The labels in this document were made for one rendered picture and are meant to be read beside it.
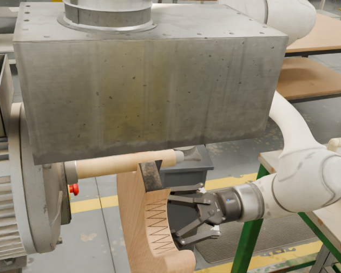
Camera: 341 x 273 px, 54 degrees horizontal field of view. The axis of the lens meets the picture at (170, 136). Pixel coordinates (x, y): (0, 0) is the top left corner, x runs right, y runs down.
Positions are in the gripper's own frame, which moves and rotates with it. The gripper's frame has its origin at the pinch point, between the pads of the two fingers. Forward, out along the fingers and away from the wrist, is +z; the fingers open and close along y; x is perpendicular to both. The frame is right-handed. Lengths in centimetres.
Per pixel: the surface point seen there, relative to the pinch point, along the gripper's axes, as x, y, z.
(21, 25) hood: 48, 6, 19
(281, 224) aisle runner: -126, 25, -113
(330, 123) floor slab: -168, 125, -247
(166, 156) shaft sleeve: 19.7, 4.7, -1.1
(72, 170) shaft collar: 20.3, 4.1, 15.9
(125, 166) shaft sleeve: 19.4, 4.0, 6.7
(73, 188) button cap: -15.5, 19.0, 15.9
